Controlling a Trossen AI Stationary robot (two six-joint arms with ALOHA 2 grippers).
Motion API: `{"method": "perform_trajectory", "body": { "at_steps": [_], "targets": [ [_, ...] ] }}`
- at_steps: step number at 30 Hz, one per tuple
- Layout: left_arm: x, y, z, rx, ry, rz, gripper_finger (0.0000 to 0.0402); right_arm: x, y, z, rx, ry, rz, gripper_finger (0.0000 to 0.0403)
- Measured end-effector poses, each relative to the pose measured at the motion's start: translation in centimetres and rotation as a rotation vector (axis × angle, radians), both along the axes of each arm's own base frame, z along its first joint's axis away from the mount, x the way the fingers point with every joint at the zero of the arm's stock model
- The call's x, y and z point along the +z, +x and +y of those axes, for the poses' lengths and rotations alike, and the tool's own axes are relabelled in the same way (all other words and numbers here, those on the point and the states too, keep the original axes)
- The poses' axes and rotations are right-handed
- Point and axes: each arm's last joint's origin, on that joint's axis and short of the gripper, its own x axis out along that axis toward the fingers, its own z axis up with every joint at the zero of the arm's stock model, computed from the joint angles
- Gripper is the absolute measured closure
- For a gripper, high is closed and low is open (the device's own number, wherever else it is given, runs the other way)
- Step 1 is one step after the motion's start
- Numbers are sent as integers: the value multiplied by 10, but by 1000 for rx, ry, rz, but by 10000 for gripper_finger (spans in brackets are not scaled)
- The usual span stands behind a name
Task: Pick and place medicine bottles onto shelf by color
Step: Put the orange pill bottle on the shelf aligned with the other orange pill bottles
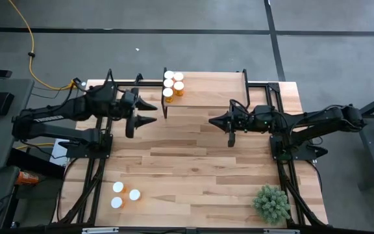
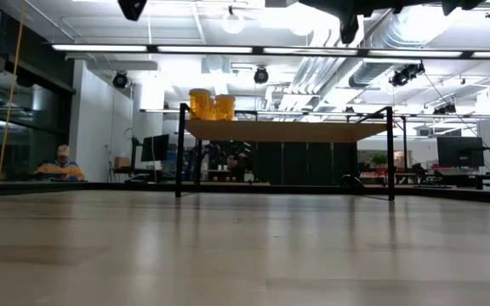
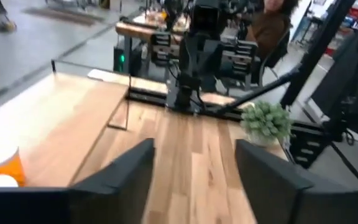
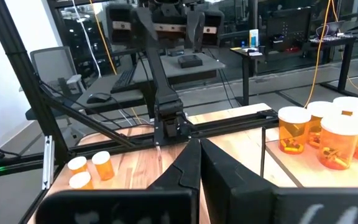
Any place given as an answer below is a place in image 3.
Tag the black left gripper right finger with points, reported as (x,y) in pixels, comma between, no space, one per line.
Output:
(266,186)

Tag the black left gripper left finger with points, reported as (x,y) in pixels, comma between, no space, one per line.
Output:
(120,186)

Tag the black vented box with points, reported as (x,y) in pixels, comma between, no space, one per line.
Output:
(306,146)

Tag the small potted green plant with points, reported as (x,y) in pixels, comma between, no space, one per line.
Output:
(266,121)

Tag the black computer tower green light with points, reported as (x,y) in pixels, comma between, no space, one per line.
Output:
(121,59)

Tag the black office chair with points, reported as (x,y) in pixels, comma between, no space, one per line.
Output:
(275,53)

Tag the wooden background table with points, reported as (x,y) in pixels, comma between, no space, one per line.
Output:
(141,29)

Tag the person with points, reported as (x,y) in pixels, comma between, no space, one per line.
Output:
(269,28)

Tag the black diagonal frame brace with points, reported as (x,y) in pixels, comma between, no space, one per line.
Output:
(259,93)

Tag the black table end rail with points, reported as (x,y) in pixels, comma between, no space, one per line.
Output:
(148,95)

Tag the wood shelf black metal frame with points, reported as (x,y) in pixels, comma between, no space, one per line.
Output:
(57,109)

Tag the black frame post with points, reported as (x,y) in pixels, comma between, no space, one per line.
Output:
(319,46)

